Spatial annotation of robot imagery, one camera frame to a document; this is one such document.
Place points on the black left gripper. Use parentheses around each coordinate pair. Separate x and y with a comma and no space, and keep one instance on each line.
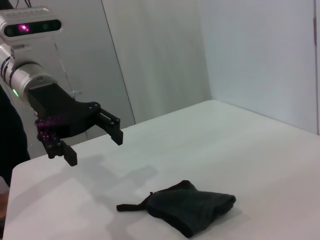
(62,112)

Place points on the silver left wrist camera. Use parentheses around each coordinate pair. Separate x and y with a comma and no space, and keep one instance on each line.
(32,27)

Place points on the dark blue rag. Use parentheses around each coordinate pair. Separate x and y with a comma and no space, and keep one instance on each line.
(190,210)

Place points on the black robot torso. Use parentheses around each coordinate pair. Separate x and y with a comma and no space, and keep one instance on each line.
(10,140)

